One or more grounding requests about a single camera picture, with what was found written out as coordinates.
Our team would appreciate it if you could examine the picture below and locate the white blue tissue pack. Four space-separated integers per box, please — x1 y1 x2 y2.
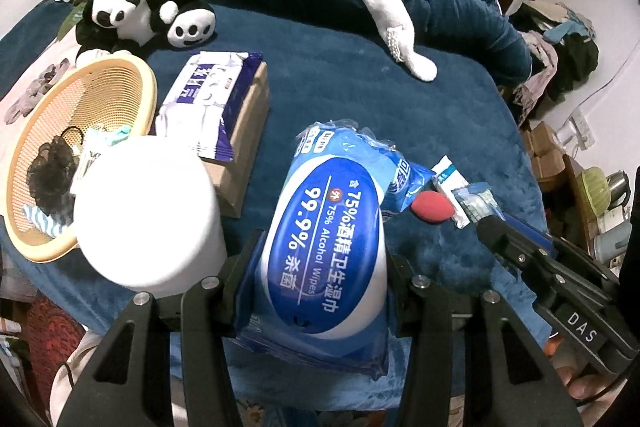
155 51 262 162

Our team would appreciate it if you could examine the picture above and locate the green small fan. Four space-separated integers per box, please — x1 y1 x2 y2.
577 166 611 217

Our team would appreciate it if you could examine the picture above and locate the white gauze dressing pack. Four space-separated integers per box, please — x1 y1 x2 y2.
433 155 471 230

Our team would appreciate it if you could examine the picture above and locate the grey crumpled cloth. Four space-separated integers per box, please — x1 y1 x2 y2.
3 58 70 124

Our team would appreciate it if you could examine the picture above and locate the white foam cylinder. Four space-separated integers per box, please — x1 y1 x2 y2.
74 135 227 297

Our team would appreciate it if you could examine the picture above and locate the blue white knitted cloth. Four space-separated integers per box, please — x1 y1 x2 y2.
22 204 73 237

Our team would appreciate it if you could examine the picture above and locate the black hair scrunchie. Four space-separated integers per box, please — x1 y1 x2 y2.
26 135 77 221

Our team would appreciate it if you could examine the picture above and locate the beige trouser leg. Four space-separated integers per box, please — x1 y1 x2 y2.
49 330 191 427

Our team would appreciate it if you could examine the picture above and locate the blue wet wipes pack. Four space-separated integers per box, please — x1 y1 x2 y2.
235 120 434 379

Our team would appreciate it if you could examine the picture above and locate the brown cardboard box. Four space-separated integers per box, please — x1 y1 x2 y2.
203 62 270 219

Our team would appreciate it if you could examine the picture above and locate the orange mesh basket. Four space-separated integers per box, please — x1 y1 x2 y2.
1 55 157 263

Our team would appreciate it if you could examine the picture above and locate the red makeup sponge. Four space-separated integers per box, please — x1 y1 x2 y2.
410 191 456 223

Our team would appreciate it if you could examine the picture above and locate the cotton swab packet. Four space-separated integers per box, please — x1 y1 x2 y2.
70 127 112 195

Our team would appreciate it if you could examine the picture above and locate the blue plush bed blanket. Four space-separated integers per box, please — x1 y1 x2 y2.
1 0 551 410

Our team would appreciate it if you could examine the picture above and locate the red patterned rug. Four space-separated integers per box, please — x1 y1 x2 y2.
23 294 86 411

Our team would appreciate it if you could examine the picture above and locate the teal face mask bundle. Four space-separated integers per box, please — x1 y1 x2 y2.
103 124 131 147

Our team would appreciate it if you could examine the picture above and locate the operator right hand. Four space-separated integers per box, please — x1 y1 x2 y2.
551 352 627 402

